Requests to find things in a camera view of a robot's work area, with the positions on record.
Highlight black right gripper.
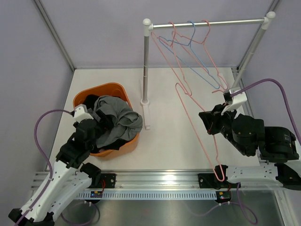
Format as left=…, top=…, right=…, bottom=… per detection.
left=198, top=102, right=248, bottom=155

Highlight black shorts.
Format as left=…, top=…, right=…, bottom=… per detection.
left=83, top=94, right=126, bottom=153

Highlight grey green shorts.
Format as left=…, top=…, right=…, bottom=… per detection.
left=92, top=95, right=143, bottom=150

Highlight pink wire hanger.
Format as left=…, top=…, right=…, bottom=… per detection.
left=175, top=82, right=226, bottom=182
left=150, top=31, right=192, bottom=97
left=169, top=20, right=229, bottom=93

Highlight blue wire hanger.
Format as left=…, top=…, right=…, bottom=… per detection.
left=161, top=24, right=219, bottom=91

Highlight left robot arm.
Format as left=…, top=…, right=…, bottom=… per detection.
left=8, top=119, right=103, bottom=226

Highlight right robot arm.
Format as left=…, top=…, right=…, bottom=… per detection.
left=198, top=105, right=301, bottom=191

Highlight orange plastic laundry basket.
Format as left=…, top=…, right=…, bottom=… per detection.
left=73, top=82, right=139, bottom=160

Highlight metal clothes rack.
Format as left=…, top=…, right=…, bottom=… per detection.
left=141, top=11, right=276, bottom=130

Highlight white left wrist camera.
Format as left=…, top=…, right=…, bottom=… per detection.
left=71, top=104, right=93, bottom=123

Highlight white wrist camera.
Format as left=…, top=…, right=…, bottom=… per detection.
left=222, top=87, right=247, bottom=115
left=71, top=104, right=93, bottom=123

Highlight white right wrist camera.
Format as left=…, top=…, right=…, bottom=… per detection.
left=222, top=87, right=247, bottom=115

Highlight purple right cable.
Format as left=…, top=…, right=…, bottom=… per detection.
left=231, top=78, right=301, bottom=142

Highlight purple cable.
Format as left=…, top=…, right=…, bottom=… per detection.
left=14, top=109, right=76, bottom=226
left=231, top=78, right=301, bottom=142

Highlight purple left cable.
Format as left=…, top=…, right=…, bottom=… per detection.
left=14, top=109, right=76, bottom=226

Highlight aluminium mounting rail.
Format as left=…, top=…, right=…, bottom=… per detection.
left=30, top=170, right=278, bottom=191

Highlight white slotted cable duct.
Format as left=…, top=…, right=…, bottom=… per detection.
left=75, top=191, right=217, bottom=200

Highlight left aluminium frame post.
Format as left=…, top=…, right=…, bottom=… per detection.
left=32, top=0, right=76, bottom=72

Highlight aluminium frame post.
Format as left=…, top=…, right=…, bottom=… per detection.
left=32, top=0, right=76, bottom=72
left=264, top=0, right=282, bottom=16

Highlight right aluminium frame post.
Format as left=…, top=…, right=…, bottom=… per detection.
left=264, top=0, right=282, bottom=16

